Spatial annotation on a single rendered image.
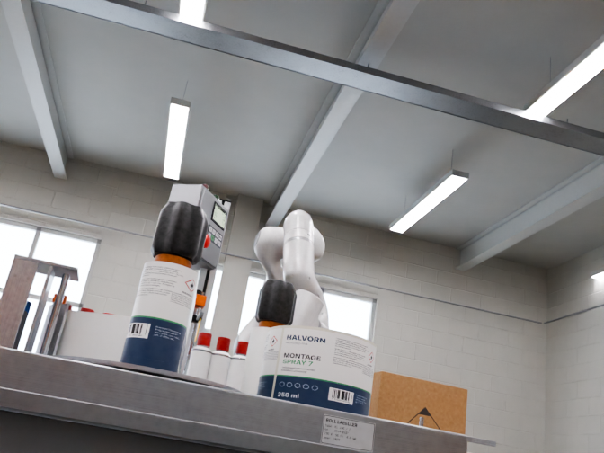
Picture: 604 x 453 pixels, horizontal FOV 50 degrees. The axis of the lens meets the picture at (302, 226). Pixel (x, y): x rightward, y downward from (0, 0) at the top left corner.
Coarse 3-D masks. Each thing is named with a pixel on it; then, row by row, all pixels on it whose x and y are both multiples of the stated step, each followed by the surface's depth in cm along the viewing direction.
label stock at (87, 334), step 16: (48, 320) 145; (80, 320) 150; (96, 320) 149; (112, 320) 148; (128, 320) 147; (64, 336) 149; (80, 336) 148; (96, 336) 147; (112, 336) 147; (64, 352) 147; (80, 352) 147; (96, 352) 146; (112, 352) 145
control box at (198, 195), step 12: (180, 192) 176; (192, 192) 175; (204, 192) 175; (192, 204) 173; (204, 204) 175; (216, 228) 182; (204, 252) 176; (216, 252) 182; (204, 264) 178; (216, 264) 182
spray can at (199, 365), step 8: (200, 336) 162; (208, 336) 162; (200, 344) 161; (208, 344) 162; (192, 352) 160; (200, 352) 159; (208, 352) 160; (192, 360) 159; (200, 360) 159; (208, 360) 160; (192, 368) 158; (200, 368) 158; (208, 368) 160; (192, 376) 157; (200, 376) 158
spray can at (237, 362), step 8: (240, 344) 165; (240, 352) 164; (232, 360) 163; (240, 360) 163; (232, 368) 162; (240, 368) 162; (232, 376) 162; (240, 376) 161; (232, 384) 161; (240, 384) 161
